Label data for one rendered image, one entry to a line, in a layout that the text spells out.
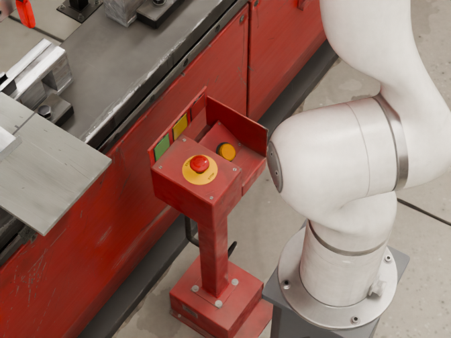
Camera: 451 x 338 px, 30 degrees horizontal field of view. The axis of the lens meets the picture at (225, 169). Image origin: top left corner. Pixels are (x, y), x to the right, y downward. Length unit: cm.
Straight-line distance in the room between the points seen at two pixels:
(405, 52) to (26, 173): 77
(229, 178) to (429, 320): 96
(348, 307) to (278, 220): 124
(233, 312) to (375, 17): 148
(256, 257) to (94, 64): 94
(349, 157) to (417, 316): 151
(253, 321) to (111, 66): 94
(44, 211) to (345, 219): 57
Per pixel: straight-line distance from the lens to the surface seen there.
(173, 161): 173
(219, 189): 169
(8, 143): 153
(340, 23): 93
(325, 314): 133
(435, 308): 249
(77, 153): 150
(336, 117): 100
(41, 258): 178
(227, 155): 180
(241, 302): 230
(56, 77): 171
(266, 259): 249
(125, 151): 182
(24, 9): 145
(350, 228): 110
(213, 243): 202
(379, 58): 94
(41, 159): 150
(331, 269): 122
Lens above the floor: 223
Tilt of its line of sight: 57 degrees down
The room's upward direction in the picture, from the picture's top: 1 degrees counter-clockwise
